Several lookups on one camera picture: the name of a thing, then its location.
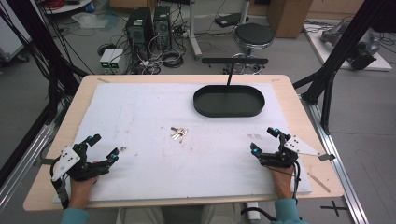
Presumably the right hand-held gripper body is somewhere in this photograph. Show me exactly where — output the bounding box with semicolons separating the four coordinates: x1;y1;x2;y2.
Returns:
258;133;337;169

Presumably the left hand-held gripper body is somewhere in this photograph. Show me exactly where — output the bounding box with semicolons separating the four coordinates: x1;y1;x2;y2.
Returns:
50;142;112;183

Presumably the black oval tray key rack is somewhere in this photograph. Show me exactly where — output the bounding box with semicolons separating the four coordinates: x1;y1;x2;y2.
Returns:
192;57;270;119

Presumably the silver bunch of keys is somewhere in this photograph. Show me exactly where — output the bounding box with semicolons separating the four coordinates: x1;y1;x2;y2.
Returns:
169;126;190;145

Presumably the person's left hand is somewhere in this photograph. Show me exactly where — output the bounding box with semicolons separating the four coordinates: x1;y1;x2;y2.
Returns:
67;160;101;210

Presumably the person's right hand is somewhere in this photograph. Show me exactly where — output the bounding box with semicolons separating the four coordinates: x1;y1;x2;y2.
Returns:
269;165;296;201

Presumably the thin wooden stick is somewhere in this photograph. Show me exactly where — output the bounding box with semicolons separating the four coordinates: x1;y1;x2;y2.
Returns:
307;172;332;194

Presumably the white power strip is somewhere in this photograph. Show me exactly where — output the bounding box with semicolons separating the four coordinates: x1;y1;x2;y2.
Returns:
245;201;262;222

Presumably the white foam mat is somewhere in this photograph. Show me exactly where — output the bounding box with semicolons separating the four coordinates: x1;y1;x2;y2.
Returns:
51;81;313;204

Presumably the white power supply box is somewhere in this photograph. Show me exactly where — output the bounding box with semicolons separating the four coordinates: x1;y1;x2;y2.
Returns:
109;49;126;72
99;49;116;72

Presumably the white floor board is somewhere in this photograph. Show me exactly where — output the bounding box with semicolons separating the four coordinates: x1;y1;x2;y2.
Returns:
302;22;394;73

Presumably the black round stool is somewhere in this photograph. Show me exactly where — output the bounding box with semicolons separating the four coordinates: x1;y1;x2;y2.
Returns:
223;22;276;75

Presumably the brown cardboard box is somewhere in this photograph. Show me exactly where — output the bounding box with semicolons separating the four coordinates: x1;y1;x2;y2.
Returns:
266;0;315;39

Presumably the black computer tower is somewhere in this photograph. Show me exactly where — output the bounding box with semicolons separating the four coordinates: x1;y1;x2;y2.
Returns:
125;7;155;62
152;5;173;51

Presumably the grey machine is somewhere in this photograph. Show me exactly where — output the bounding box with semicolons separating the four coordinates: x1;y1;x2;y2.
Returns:
319;21;382;71

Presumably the clear plastic bag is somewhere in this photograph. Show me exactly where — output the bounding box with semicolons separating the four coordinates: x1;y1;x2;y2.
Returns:
70;11;110;31

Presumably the black flat box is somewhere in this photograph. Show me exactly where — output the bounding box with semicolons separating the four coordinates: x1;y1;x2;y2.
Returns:
214;12;250;29

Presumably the white desk leg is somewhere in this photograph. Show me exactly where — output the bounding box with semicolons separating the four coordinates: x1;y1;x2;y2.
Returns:
187;0;204;61

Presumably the white panel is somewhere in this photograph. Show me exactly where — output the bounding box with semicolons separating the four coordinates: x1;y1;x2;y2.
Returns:
0;0;33;63

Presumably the round white table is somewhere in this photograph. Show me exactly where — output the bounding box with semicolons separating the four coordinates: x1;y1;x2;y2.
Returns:
42;0;95;16

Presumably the black gripper strap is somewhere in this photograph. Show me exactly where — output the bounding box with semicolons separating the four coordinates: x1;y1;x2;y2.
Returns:
49;158;71;210

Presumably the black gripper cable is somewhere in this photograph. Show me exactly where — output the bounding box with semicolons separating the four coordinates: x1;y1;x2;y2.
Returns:
240;160;303;223

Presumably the aluminium rail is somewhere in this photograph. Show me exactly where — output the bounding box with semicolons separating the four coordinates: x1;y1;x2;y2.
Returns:
299;92;371;224
0;123;57;214

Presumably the black metal frame stand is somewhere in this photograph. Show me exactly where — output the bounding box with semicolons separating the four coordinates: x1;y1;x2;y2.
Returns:
291;0;396;136
0;0;90;188

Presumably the coil of black cable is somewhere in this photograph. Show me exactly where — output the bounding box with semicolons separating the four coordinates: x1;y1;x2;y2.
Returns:
161;49;186;69

